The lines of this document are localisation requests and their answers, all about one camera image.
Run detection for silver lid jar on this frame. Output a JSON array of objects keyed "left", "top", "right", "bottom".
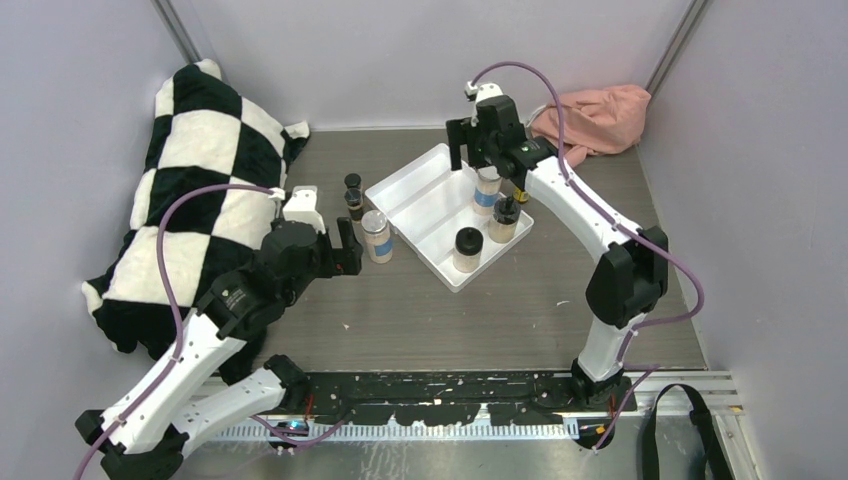
[
  {"left": 361, "top": 210, "right": 393, "bottom": 264},
  {"left": 472, "top": 166, "right": 502, "bottom": 216}
]

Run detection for yellow oil bottle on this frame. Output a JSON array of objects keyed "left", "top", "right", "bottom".
[{"left": 512, "top": 188, "right": 529, "bottom": 204}]

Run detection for small dark bottle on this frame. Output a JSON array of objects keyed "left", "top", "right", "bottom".
[
  {"left": 344, "top": 173, "right": 362, "bottom": 191},
  {"left": 344, "top": 188, "right": 364, "bottom": 222}
]

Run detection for black cap jar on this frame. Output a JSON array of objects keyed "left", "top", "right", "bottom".
[
  {"left": 488, "top": 197, "right": 521, "bottom": 244},
  {"left": 452, "top": 227, "right": 484, "bottom": 273}
]

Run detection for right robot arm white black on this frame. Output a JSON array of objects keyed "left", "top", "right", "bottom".
[{"left": 446, "top": 91, "right": 668, "bottom": 411}]

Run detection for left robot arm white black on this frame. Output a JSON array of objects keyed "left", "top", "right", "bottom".
[{"left": 75, "top": 217, "right": 363, "bottom": 479}]

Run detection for pink cloth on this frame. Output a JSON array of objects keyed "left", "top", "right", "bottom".
[{"left": 560, "top": 85, "right": 652, "bottom": 167}]

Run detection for black white checkered blanket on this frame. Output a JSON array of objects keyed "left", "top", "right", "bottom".
[{"left": 81, "top": 59, "right": 311, "bottom": 358}]

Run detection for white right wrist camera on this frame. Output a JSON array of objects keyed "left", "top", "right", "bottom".
[{"left": 464, "top": 82, "right": 503, "bottom": 104}]

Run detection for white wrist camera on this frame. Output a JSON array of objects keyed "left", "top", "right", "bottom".
[
  {"left": 464, "top": 82, "right": 503, "bottom": 104},
  {"left": 269, "top": 185, "right": 327, "bottom": 234}
]

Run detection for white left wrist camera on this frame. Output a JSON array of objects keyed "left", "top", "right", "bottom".
[{"left": 269, "top": 185, "right": 327, "bottom": 234}]

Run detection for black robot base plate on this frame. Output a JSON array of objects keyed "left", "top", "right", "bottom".
[{"left": 270, "top": 370, "right": 636, "bottom": 427}]

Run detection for black strap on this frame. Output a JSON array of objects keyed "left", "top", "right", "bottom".
[{"left": 639, "top": 384, "right": 735, "bottom": 480}]

